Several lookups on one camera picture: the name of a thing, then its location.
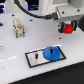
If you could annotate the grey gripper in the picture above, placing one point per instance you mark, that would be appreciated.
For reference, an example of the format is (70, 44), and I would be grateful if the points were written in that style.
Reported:
(68, 13)

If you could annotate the red gear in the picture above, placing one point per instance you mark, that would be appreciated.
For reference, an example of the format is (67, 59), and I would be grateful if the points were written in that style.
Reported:
(68, 29)

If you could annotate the blue gear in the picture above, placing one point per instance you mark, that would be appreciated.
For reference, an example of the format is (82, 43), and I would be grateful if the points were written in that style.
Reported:
(51, 53)

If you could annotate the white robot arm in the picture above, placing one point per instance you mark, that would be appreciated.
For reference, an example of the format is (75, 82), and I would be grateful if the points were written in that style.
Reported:
(50, 7)

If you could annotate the beige electrical connector block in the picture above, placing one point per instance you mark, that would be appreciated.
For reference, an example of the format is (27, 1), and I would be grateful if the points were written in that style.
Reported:
(18, 27)

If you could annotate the black peg base plate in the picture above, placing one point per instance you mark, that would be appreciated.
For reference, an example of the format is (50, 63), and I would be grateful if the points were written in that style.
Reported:
(32, 62)

